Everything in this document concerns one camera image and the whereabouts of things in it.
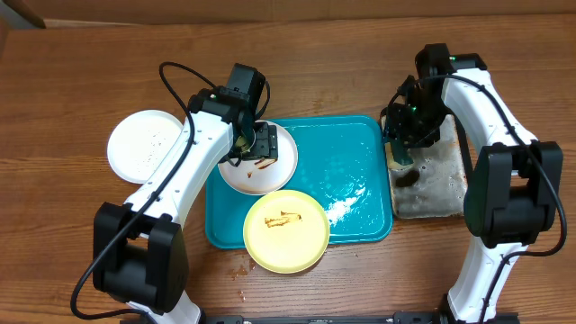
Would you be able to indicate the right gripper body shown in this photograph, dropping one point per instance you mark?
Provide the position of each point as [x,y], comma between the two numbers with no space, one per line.
[420,124]

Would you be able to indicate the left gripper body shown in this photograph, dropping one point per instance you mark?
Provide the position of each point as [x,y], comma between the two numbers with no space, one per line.
[259,144]

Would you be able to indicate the white plate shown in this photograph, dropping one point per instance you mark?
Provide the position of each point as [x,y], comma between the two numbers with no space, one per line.
[139,143]
[257,177]

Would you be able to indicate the yellow green sponge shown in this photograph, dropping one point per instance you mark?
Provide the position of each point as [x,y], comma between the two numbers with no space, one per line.
[397,157]

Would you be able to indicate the yellow-green plate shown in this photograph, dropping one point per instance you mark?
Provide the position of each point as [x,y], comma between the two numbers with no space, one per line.
[286,232]

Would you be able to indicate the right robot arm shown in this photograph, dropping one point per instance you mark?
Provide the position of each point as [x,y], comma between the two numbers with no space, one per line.
[511,206]

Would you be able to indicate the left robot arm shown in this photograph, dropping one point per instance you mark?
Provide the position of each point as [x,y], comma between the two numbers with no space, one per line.
[139,246]

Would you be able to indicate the black soapy water tray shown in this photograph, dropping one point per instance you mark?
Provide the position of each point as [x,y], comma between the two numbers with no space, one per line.
[434,182]

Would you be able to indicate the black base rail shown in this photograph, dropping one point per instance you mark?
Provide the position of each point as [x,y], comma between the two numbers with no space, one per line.
[315,318]

